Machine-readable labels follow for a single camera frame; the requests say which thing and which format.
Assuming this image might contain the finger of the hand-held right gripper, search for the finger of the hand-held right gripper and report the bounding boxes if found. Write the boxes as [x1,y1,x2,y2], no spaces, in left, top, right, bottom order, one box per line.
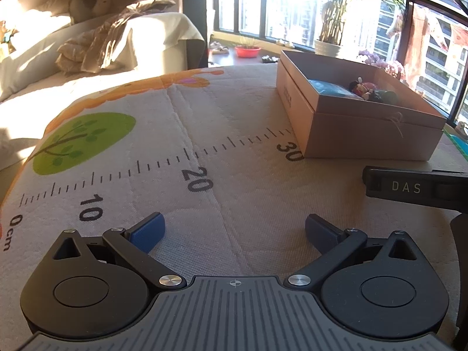
[363,166,468,213]

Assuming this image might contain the blue cloth plastic packet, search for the blue cloth plastic packet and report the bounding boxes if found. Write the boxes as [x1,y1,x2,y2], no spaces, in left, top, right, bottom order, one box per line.
[309,78,357,99]

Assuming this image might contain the potted palm plant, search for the potted palm plant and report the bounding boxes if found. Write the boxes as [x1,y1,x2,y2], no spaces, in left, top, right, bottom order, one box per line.
[314,0,406,58]

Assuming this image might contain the teal toy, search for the teal toy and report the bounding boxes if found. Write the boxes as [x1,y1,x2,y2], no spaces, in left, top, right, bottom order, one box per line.
[369,90,398,105]

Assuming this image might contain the hanging laundry cloth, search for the hanging laundry cloth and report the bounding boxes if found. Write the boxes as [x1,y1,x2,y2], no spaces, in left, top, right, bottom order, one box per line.
[388,5,468,92]

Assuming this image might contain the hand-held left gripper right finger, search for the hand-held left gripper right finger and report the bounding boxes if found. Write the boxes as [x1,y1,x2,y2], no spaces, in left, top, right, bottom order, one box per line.
[285,214,417,289]

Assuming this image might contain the small toy figures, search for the small toy figures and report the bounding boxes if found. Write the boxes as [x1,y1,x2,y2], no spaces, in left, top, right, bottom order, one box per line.
[0,20,17,54]

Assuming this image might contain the small toy figurine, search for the small toy figurine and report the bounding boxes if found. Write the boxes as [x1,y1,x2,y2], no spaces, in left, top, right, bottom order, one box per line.
[349,77,371,101]

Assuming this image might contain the beige crumpled blanket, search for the beige crumpled blanket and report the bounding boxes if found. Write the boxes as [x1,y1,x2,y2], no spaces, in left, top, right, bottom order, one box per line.
[56,0,178,74]

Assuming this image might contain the potted pink orchid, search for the potted pink orchid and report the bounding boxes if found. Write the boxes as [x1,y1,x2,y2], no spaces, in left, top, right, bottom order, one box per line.
[356,49,410,85]

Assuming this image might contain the white sofa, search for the white sofa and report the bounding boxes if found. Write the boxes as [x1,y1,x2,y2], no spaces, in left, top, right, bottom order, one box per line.
[0,11,205,172]

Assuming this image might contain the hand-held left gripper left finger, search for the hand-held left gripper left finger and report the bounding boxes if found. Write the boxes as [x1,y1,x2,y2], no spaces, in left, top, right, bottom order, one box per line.
[53,212,187,289]

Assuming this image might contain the red plastic basin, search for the red plastic basin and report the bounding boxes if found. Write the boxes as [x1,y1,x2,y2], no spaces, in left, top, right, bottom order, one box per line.
[235,45,262,58]

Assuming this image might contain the cardboard box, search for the cardboard box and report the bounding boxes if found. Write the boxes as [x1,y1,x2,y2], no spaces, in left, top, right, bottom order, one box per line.
[276,49,447,161]

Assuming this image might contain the printed ruler mat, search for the printed ruler mat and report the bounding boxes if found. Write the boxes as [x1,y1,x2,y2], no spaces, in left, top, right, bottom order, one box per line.
[0,64,468,351]

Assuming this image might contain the beige plush toy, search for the beige plush toy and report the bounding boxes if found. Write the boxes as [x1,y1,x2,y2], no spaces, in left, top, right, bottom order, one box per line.
[69,0,112,20]

